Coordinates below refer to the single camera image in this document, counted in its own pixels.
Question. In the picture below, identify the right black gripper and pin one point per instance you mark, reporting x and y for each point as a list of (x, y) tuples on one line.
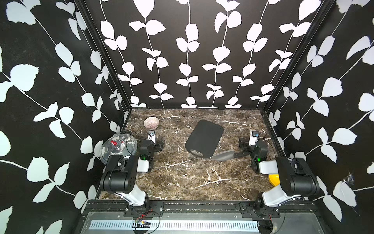
[(242, 143)]

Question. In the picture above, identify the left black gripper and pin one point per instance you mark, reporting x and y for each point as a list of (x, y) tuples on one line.
[(158, 146)]

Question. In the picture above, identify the cleaver knife black handle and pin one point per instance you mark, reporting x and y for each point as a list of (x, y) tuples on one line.
[(228, 155)]

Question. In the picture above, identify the black cutting board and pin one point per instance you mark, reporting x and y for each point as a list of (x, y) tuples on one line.
[(204, 139)]

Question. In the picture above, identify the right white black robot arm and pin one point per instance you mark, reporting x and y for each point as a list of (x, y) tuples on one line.
[(296, 178)]

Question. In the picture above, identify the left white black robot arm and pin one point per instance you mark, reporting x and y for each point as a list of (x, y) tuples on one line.
[(125, 157)]

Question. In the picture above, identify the pink striped ceramic bowl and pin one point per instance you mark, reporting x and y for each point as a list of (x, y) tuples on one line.
[(151, 123)]

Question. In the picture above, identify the yellow plastic bowl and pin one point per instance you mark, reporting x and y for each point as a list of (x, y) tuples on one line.
[(274, 179)]

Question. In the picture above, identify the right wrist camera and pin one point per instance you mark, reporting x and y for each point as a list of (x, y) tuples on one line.
[(253, 138)]

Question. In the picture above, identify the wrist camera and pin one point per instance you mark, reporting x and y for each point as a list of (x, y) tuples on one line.
[(151, 136), (253, 138)]

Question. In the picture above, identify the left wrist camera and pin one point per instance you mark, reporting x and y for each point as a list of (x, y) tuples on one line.
[(151, 136)]

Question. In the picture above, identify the white perforated front rail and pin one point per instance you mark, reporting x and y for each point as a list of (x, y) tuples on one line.
[(177, 225)]

